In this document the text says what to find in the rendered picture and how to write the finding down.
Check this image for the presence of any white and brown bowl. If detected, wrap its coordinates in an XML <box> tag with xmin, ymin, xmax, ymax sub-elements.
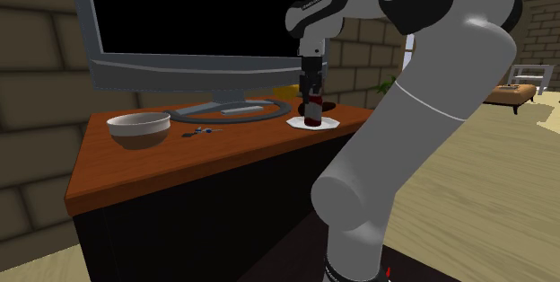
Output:
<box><xmin>106</xmin><ymin>111</ymin><xmax>172</xmax><ymax>151</ymax></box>

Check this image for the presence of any green potted plant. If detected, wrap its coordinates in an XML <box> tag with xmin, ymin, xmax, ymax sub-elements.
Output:
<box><xmin>375</xmin><ymin>75</ymin><xmax>398</xmax><ymax>96</ymax></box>

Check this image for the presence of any white octagonal plate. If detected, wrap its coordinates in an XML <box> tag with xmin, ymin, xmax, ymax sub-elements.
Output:
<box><xmin>285</xmin><ymin>115</ymin><xmax>341</xmax><ymax>132</ymax></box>

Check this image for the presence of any brown top black cabinet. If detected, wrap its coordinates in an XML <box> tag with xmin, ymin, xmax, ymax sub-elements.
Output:
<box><xmin>64</xmin><ymin>96</ymin><xmax>376</xmax><ymax>282</ymax></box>

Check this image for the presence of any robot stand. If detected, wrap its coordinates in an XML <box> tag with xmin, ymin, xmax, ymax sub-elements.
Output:
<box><xmin>379</xmin><ymin>244</ymin><xmax>461</xmax><ymax>282</ymax></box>

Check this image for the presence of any white side table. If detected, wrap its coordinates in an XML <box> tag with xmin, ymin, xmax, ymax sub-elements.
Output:
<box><xmin>507</xmin><ymin>63</ymin><xmax>556</xmax><ymax>96</ymax></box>

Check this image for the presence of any yellow object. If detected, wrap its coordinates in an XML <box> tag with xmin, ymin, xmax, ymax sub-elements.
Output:
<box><xmin>272</xmin><ymin>84</ymin><xmax>303</xmax><ymax>101</ymax></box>

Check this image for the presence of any grey flat screen television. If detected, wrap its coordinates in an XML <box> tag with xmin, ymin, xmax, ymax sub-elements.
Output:
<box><xmin>66</xmin><ymin>0</ymin><xmax>335</xmax><ymax>125</ymax></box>

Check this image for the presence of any orange brown ottoman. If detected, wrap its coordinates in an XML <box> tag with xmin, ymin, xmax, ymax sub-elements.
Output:
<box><xmin>482</xmin><ymin>82</ymin><xmax>538</xmax><ymax>116</ymax></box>

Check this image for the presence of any grey and dark red bottle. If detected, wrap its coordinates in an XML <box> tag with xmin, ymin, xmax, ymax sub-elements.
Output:
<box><xmin>304</xmin><ymin>92</ymin><xmax>324</xmax><ymax>128</ymax></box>

